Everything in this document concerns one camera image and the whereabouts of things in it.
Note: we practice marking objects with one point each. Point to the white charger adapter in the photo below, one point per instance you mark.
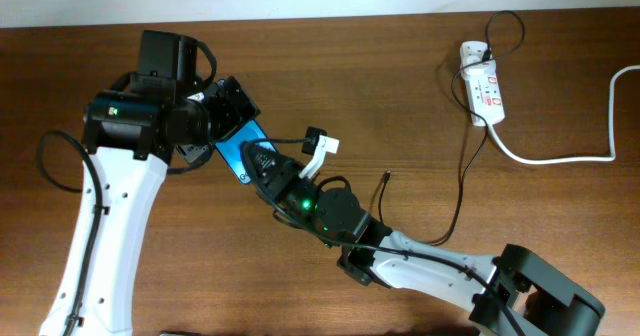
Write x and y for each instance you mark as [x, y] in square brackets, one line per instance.
[474, 64]

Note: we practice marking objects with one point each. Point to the white power strip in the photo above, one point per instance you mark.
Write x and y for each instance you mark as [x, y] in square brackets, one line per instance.
[484, 96]

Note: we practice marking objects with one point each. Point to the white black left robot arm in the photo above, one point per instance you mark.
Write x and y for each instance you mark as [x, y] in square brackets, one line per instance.
[161, 119]

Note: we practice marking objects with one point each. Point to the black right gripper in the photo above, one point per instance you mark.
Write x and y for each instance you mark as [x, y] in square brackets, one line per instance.
[282, 180]

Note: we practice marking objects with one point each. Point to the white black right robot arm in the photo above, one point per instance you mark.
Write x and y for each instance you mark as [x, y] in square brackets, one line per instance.
[513, 293]

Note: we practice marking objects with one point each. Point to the blue Galaxy smartphone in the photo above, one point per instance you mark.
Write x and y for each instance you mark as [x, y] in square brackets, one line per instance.
[230, 150]

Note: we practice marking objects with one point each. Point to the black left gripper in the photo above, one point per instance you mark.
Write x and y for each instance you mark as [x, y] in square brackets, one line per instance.
[235, 109]

